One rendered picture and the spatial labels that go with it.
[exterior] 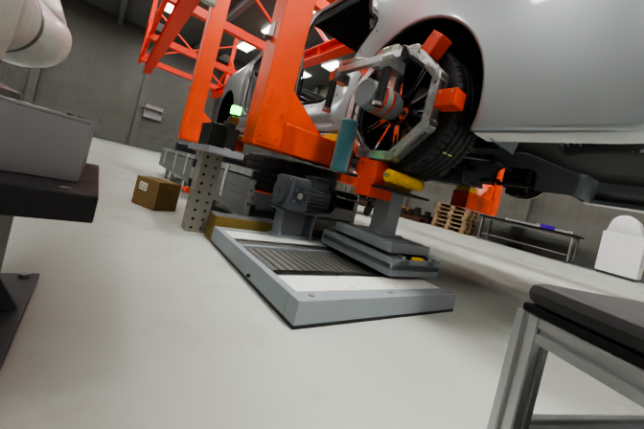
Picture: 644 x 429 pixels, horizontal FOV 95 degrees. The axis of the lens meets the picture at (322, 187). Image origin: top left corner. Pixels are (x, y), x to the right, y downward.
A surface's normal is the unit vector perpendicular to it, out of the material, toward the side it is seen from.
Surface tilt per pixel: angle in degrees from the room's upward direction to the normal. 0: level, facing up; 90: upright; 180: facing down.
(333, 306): 90
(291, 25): 90
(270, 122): 90
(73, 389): 0
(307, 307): 90
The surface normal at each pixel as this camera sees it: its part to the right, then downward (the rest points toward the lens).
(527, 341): -0.93, -0.23
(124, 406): 0.24, -0.97
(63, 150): 0.59, 0.15
